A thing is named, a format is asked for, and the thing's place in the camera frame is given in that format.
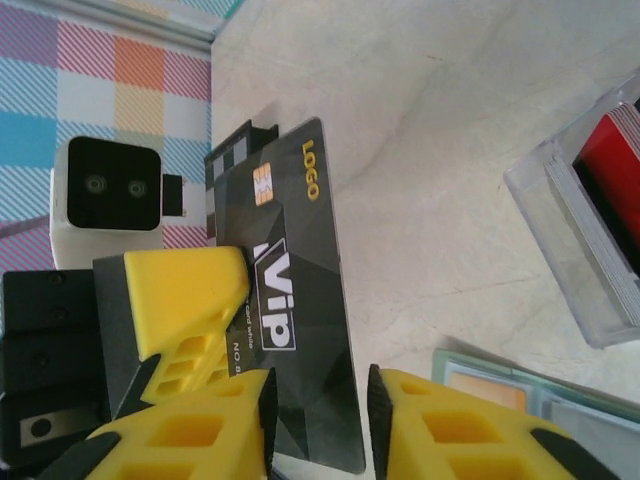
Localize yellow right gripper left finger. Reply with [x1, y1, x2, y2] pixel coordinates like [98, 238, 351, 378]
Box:
[37, 367, 279, 480]

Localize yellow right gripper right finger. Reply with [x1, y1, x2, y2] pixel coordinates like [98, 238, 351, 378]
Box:
[367, 364, 621, 480]

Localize black VIP card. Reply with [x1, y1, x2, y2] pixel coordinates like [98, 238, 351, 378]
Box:
[209, 116, 367, 474]

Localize green card holder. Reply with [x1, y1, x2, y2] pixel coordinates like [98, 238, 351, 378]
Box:
[430, 348, 640, 480]

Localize pale orange card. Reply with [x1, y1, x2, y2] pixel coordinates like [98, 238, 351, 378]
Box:
[446, 370, 527, 416]

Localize stacked grey cards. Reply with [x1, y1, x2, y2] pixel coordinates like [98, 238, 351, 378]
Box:
[546, 99, 640, 326]

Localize red card with black stripe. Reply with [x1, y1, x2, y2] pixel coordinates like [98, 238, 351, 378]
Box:
[571, 112, 640, 279]

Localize black grey chessboard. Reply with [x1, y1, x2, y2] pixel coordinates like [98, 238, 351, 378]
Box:
[202, 118, 280, 251]

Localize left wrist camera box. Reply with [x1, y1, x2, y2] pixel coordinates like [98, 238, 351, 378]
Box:
[48, 135, 187, 271]

